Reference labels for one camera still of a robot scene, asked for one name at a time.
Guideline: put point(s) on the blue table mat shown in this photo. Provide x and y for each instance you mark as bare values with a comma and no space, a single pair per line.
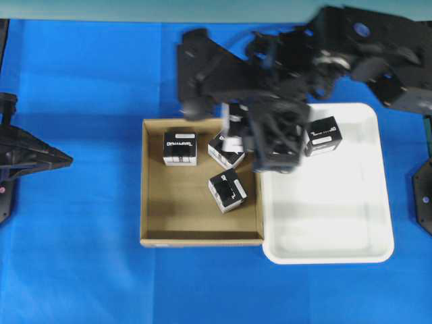
70,252

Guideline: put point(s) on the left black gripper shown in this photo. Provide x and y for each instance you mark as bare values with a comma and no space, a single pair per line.
11,135

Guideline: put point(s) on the brown cardboard box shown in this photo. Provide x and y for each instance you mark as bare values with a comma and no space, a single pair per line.
177,207

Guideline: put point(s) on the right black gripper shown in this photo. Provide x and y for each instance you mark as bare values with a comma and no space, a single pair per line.
209,74

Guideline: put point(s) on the black white box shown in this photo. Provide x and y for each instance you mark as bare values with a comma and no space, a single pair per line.
234,126
227,190
180,148
228,160

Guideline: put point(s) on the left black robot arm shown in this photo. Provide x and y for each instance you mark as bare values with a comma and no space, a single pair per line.
22,154

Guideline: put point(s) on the black white box tray right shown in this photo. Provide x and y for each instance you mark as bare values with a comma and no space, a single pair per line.
322,136

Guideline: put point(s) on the white plastic tray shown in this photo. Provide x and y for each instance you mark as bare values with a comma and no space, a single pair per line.
334,207

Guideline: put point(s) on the black white box tray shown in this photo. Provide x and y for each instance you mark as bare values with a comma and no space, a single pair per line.
283,161
322,136

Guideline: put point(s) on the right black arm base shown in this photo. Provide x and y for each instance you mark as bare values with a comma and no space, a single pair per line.
421,182

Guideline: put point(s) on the black white box tray left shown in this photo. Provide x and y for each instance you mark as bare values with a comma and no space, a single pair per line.
283,161

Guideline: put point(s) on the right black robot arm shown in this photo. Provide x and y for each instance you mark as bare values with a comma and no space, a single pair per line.
390,54

